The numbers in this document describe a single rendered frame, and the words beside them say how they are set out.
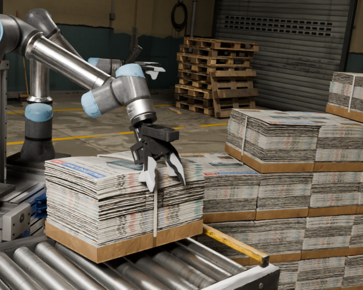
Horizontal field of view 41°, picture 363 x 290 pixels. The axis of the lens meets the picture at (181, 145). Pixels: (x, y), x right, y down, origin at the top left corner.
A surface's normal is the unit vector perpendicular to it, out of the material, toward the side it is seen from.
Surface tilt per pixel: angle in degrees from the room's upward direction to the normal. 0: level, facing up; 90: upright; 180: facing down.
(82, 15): 90
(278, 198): 90
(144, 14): 90
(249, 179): 90
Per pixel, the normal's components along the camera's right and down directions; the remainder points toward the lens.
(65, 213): -0.74, 0.08
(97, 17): 0.67, 0.23
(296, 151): 0.36, 0.25
